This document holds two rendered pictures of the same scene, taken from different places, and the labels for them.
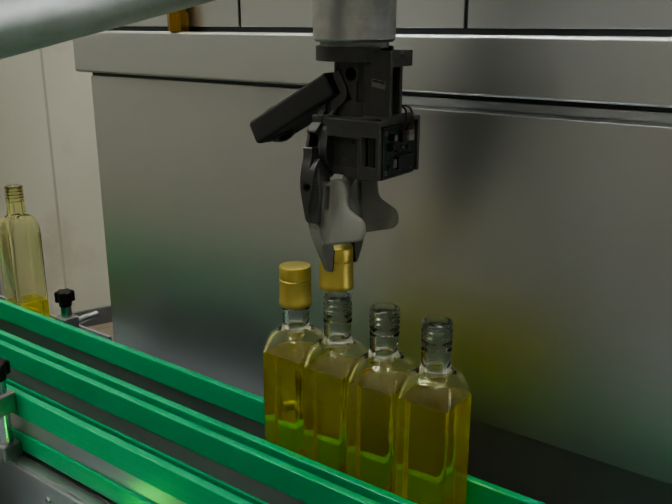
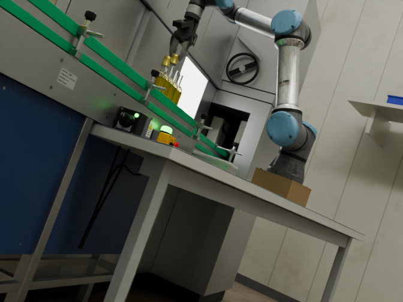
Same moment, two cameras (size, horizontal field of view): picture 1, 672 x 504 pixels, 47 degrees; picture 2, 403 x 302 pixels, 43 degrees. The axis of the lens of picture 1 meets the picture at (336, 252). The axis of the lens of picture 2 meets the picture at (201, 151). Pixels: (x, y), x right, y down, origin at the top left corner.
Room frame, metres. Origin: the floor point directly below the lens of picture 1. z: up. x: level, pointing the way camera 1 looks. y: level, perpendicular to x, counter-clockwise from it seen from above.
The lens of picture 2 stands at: (1.17, 2.17, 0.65)
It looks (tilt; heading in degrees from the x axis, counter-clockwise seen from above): 5 degrees up; 253
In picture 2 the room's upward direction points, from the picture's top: 20 degrees clockwise
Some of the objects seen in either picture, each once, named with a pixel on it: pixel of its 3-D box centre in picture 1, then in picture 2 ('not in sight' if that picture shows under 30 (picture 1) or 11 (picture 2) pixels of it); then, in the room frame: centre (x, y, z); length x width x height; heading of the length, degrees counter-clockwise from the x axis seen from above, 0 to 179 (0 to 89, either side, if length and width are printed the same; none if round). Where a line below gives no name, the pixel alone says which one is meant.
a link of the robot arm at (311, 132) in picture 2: not in sight; (298, 138); (0.24, 0.37, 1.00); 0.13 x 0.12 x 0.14; 39
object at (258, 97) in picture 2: not in sight; (271, 63); (-0.12, -1.08, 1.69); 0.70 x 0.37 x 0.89; 53
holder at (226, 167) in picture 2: not in sight; (204, 166); (0.40, -0.13, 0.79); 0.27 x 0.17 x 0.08; 143
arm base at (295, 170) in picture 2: not in sight; (288, 166); (0.23, 0.36, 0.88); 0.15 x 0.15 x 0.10
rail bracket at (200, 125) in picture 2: not in sight; (195, 125); (0.53, -0.08, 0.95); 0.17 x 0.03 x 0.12; 143
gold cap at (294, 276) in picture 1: (295, 284); (166, 61); (0.78, 0.04, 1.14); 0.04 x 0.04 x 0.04
